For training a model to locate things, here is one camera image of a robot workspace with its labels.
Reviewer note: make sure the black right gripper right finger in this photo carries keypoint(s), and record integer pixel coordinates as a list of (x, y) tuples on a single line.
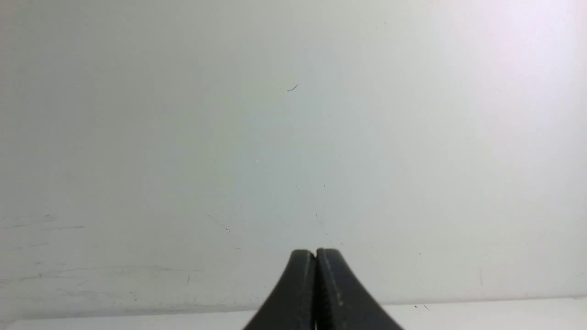
[(342, 302)]

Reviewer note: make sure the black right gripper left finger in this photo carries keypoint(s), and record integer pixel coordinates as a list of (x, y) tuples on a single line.
[(290, 305)]

